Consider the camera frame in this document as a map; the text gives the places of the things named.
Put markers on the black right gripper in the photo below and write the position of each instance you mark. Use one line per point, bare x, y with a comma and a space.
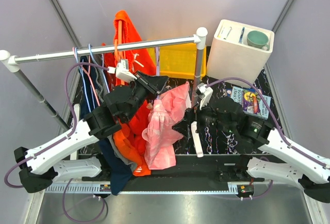
195, 114

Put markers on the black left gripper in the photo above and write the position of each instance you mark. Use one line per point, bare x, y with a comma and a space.
154, 85

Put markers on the pink patterned shorts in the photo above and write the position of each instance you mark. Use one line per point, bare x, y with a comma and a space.
168, 110

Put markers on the lilac wire clothes hanger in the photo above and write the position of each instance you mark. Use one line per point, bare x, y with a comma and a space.
157, 61

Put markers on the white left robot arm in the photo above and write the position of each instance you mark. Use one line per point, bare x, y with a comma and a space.
46, 164

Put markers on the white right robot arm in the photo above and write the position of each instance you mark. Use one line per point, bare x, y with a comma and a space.
300, 167

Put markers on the black marble table mat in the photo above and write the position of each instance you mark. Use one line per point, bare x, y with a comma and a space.
213, 142

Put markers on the yellow plastic crate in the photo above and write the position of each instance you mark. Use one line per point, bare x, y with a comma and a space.
177, 61

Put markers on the grey garment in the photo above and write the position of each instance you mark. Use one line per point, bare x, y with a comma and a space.
100, 79

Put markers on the navy blue garment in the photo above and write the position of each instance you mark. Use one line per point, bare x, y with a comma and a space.
116, 171

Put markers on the treehouse children's book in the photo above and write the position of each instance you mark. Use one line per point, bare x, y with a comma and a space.
250, 101

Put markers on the white storage box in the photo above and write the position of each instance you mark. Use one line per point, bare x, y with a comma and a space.
229, 58

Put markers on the white pen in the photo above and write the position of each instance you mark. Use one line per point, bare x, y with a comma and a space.
225, 32

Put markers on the blue pen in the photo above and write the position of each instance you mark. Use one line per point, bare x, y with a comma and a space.
241, 35

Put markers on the teal ceramic cup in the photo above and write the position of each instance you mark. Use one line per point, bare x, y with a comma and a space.
257, 39

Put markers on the silver clothes rack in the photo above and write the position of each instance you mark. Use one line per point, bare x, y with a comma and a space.
108, 48

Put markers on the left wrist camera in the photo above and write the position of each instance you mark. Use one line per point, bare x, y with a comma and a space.
122, 72

